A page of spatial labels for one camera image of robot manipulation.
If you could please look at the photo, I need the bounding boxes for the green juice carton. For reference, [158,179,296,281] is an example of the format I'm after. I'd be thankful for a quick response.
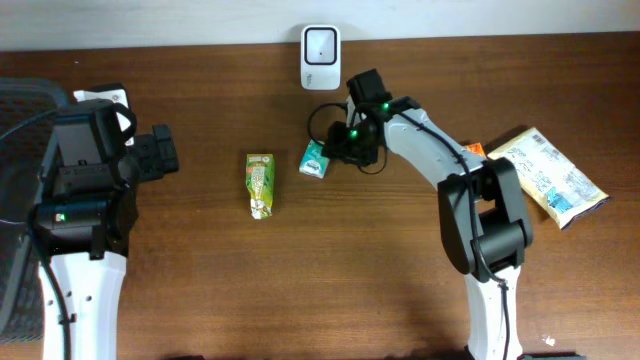
[246,154,275,220]

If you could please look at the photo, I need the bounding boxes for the orange tissue pack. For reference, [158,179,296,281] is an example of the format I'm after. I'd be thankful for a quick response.
[464,143,487,159]

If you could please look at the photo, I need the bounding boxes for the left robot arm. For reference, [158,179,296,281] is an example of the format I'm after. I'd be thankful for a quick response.
[27,99,179,359]

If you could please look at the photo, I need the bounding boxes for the grey plastic basket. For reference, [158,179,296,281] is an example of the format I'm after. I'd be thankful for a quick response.
[1,77,68,345]

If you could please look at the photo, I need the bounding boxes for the teal tissue pack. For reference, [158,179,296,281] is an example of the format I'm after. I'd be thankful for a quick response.
[299,140,329,179]

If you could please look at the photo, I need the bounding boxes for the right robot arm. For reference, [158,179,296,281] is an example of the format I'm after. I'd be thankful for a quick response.
[322,69,533,359]

